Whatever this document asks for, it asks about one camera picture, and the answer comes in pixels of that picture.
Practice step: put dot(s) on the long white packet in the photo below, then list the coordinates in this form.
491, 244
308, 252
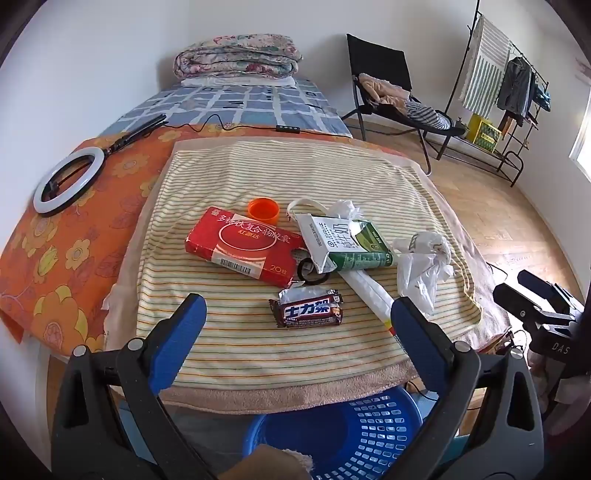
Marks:
369, 290

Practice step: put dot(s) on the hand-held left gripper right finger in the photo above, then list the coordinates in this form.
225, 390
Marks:
411, 332

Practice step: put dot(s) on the black folding chair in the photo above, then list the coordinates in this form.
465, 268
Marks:
378, 55

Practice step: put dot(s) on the striped dark garment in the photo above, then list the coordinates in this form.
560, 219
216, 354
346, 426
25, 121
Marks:
427, 115

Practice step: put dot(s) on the crumpled white plastic bag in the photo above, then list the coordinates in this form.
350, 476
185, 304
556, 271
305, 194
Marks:
418, 277

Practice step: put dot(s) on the folded floral quilt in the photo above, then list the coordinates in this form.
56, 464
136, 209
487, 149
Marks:
235, 57

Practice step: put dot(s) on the black clothes rack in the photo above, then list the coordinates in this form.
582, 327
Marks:
512, 173

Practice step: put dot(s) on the window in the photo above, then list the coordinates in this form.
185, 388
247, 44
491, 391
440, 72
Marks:
582, 138

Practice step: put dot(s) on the white pillow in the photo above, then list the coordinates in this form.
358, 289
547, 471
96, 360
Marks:
231, 82

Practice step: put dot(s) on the orange floral bed sheet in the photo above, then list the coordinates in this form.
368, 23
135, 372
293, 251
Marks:
69, 240

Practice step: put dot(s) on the yellow crate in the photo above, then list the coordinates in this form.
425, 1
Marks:
482, 134

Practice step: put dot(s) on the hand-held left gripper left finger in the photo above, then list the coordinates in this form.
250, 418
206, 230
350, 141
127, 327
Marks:
184, 332

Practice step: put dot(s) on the brown chocolate bar wrapper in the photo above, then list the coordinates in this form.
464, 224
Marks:
307, 311

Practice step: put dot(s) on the dark grey jacket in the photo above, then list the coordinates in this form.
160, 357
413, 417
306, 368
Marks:
515, 90

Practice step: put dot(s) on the green striped hanging towel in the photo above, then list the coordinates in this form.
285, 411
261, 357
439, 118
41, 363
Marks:
485, 69

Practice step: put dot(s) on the red tissue packet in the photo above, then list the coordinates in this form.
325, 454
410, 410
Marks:
240, 240

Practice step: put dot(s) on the blue plaid bed sheet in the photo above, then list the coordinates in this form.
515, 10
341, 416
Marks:
240, 104

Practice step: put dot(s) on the black tape roll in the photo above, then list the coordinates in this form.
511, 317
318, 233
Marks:
301, 269

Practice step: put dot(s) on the white rubber wristband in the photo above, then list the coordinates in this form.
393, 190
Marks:
302, 201

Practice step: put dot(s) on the beige garment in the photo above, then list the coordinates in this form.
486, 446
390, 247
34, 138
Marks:
385, 90

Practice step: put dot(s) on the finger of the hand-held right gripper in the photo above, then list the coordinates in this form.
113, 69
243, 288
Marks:
549, 293
512, 300

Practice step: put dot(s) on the blue garment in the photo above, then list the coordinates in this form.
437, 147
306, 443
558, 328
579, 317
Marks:
544, 97

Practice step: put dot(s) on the blue plastic basket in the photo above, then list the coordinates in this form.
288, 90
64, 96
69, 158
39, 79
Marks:
346, 434

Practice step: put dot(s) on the white green milk carton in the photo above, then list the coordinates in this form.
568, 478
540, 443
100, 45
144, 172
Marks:
351, 244

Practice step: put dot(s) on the orange plastic cup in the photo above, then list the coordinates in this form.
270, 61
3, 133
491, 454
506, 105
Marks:
263, 210

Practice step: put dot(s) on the striped yellow towel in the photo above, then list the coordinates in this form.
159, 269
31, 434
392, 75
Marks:
231, 360

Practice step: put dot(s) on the crumpled white tissue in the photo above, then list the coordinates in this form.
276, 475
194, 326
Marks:
344, 210

